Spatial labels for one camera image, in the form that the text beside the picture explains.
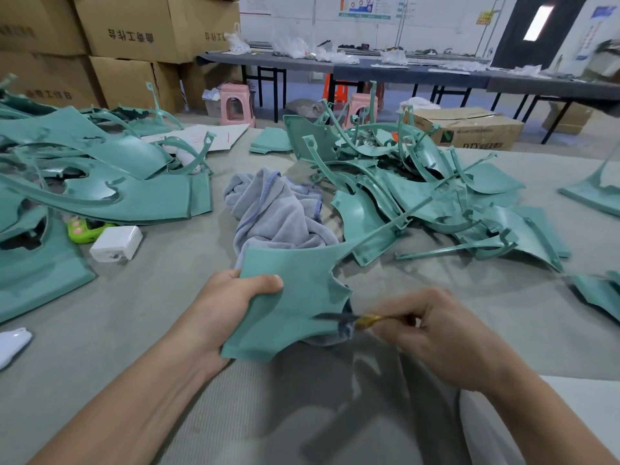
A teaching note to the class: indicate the person's left hand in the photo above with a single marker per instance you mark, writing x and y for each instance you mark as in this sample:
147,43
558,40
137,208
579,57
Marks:
218,314

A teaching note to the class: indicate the colourful wall poster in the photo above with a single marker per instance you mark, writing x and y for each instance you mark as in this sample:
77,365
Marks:
366,4

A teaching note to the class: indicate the brown cardboard box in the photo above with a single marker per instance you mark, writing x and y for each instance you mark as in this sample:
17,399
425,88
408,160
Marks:
470,128

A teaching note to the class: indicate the pile of green plastic parts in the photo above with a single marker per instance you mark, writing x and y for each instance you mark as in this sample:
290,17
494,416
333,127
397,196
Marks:
87,179

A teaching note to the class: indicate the grey-blue wiping cloth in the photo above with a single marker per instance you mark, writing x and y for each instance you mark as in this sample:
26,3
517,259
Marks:
276,213

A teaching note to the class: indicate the white foam sheet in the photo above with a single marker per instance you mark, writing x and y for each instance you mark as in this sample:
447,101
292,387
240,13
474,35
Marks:
572,421

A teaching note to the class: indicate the long grey work table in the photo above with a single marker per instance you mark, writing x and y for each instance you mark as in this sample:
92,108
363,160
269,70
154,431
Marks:
417,72

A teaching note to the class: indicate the stack of brown cardboard boxes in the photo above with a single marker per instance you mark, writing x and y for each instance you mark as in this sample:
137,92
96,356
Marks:
107,43

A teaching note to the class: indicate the person's left forearm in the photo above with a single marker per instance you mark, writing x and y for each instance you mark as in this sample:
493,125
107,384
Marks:
116,411

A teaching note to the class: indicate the green and yellow gadget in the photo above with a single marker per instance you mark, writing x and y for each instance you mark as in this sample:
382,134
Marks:
85,229

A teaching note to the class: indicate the heap of clear plastic bags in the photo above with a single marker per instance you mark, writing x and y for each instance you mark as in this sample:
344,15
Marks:
291,48

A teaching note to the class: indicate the single green plastic part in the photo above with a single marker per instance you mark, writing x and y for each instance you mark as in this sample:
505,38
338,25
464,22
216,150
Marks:
286,295

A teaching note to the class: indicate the orange object under table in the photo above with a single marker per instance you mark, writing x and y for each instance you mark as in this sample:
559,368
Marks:
336,92

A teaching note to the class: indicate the white paper sheet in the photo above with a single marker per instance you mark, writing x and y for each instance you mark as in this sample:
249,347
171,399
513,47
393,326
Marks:
199,138

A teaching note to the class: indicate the white oval plastic piece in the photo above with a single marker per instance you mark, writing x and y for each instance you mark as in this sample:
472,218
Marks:
13,345

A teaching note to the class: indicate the pink plastic stool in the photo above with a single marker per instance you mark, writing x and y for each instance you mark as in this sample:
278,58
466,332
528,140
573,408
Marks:
236,104
360,106

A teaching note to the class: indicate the white power adapter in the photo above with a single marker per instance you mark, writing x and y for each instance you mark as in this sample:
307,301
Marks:
116,244

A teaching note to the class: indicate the dark door with window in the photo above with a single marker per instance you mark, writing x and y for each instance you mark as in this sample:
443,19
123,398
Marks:
538,29

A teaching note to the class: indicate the person's right hand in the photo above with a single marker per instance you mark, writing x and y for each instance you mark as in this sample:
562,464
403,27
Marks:
446,339

